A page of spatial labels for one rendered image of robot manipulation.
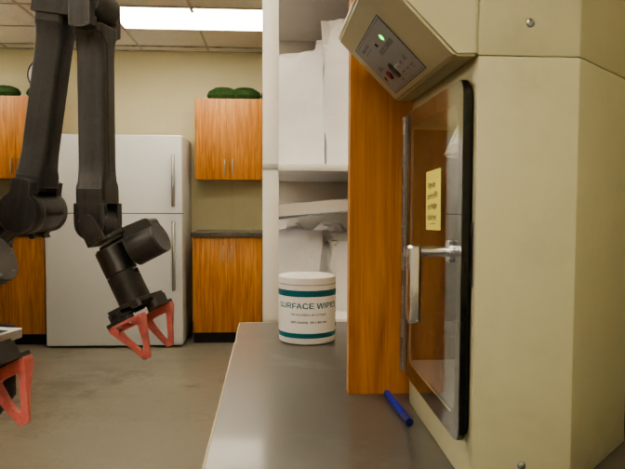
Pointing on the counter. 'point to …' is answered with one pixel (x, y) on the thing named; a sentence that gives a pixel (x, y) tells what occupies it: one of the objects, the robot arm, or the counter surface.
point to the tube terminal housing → (544, 237)
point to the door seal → (470, 260)
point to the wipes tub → (307, 307)
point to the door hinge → (403, 235)
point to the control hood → (418, 35)
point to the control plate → (394, 48)
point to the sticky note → (433, 199)
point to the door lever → (419, 274)
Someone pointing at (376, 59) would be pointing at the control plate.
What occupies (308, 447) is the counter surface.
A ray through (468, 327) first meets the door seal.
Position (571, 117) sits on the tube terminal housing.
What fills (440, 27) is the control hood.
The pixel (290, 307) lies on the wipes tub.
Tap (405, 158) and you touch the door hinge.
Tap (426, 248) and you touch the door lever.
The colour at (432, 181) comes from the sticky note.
